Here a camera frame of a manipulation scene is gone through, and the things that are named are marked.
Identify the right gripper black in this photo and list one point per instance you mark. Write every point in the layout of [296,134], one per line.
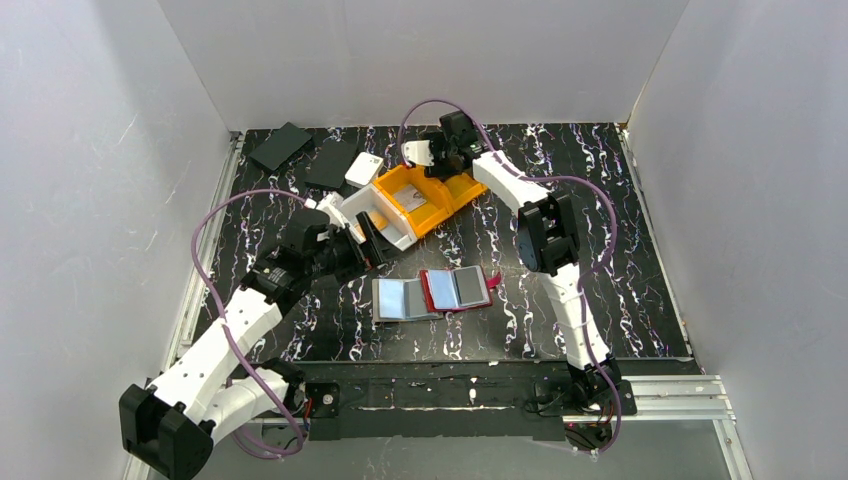
[440,163]

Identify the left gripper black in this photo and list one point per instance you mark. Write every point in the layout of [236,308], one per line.
[361,245]

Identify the grey card holder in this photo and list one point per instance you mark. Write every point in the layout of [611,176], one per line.
[400,300]

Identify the red leather card holder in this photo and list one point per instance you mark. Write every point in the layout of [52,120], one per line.
[440,290]

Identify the grey credit card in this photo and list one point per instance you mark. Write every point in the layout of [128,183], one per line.
[471,286]

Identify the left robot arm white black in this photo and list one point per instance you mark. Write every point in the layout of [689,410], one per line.
[174,423]

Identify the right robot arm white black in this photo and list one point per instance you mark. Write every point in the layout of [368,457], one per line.
[547,238]

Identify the orange card in bin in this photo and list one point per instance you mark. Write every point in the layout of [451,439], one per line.
[379,221]

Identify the id card in bin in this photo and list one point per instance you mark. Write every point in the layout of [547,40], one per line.
[410,198]

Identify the white plastic bin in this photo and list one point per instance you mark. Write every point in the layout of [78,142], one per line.
[399,232]

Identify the orange bin right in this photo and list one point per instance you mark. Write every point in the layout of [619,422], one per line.
[462,190]

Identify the orange bin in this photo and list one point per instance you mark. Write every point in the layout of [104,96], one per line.
[462,190]
[428,217]

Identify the orange bin middle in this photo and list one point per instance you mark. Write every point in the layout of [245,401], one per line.
[428,217]

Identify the white small box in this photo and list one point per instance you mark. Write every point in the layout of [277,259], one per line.
[364,170]

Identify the black flat box right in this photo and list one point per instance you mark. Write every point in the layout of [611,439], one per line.
[328,169]

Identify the black flat box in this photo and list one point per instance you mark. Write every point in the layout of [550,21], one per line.
[279,147]
[328,169]

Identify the black flat box left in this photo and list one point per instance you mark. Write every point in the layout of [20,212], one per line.
[279,147]

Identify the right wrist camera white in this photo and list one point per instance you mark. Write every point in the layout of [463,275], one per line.
[417,152]

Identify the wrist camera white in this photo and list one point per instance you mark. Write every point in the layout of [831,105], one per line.
[330,204]
[417,152]

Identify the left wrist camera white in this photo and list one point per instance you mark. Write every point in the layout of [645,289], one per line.
[330,204]

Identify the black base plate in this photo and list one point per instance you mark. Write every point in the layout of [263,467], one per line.
[522,398]

